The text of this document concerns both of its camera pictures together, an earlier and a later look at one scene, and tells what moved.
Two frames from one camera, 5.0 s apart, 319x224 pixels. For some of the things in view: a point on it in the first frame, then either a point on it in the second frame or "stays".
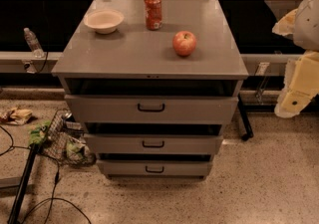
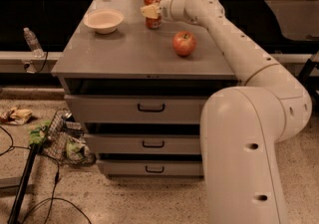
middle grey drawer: x=155 y=144 stays
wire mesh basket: x=65 y=142 stays
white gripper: x=308 y=25 -> x=166 y=4
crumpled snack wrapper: x=16 y=116 stays
